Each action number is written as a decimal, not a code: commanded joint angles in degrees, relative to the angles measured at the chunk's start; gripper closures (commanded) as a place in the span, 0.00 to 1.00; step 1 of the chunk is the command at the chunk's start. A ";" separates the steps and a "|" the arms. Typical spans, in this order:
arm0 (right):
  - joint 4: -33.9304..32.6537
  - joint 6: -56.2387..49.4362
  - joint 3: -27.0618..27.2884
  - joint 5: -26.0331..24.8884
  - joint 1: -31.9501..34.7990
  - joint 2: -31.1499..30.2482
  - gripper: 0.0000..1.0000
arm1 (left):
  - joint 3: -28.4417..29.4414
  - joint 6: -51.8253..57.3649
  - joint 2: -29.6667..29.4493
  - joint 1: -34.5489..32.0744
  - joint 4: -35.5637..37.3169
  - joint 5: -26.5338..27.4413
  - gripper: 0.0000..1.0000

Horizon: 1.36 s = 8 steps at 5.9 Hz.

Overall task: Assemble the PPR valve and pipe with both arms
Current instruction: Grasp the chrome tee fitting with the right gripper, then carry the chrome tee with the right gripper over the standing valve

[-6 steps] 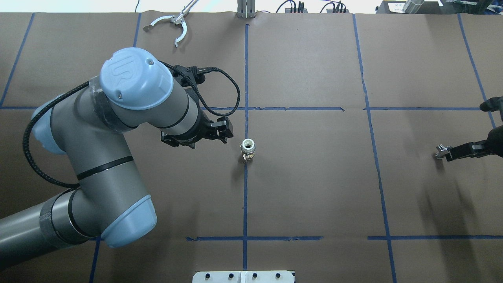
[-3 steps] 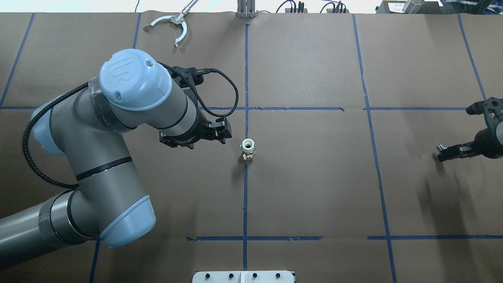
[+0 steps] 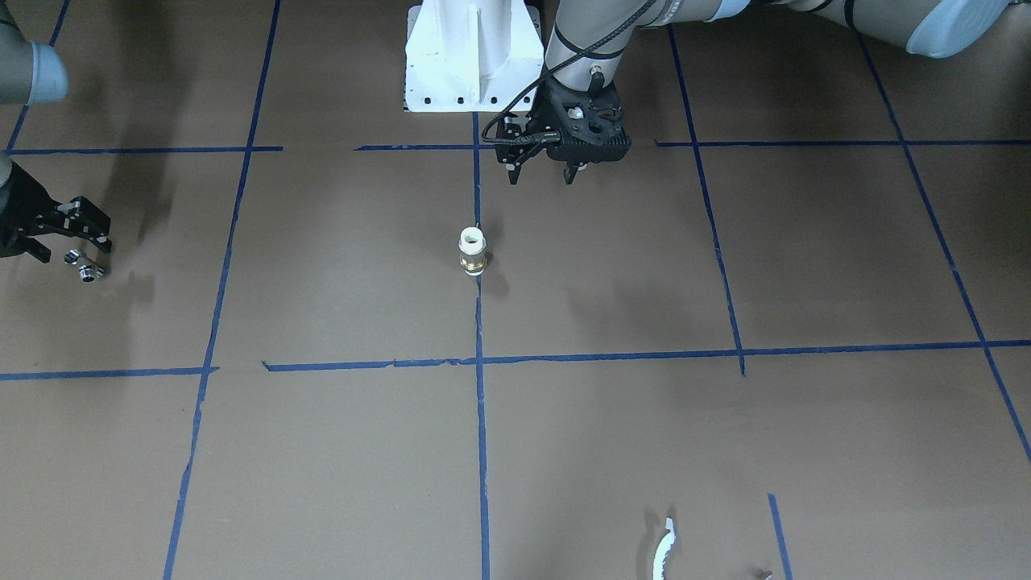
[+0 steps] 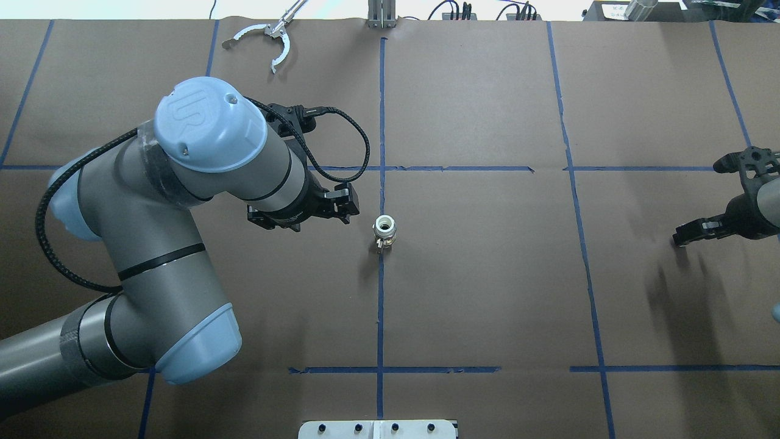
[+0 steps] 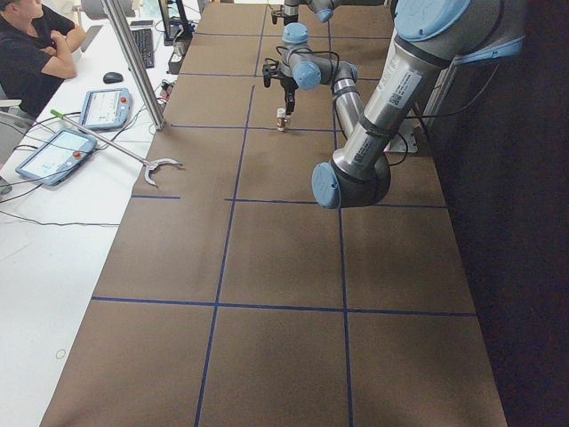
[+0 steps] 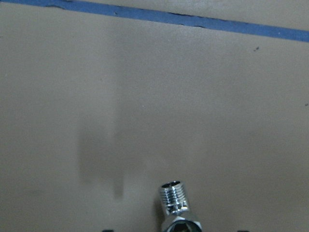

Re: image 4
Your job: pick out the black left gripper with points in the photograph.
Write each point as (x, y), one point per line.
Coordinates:
(297, 211)

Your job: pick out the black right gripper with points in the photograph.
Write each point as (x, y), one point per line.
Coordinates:
(744, 216)

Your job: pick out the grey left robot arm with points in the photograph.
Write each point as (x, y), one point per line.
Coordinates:
(118, 220)

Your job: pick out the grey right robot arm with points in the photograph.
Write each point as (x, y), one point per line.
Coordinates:
(767, 202)

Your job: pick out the brass PPR valve white ends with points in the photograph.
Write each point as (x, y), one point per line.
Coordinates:
(385, 231)

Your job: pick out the white claw grabber tool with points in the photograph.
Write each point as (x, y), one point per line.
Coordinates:
(276, 31)

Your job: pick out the white metal plate with holes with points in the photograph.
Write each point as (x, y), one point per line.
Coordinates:
(380, 428)

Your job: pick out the black box with label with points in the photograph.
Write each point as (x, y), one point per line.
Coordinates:
(636, 11)

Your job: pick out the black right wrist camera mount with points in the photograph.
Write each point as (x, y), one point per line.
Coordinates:
(756, 167)

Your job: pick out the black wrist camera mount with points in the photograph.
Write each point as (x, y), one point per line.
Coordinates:
(283, 119)
(756, 167)

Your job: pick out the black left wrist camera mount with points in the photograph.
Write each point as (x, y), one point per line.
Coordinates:
(283, 119)

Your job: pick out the grey metal post bracket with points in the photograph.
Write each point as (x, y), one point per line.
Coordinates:
(381, 14)

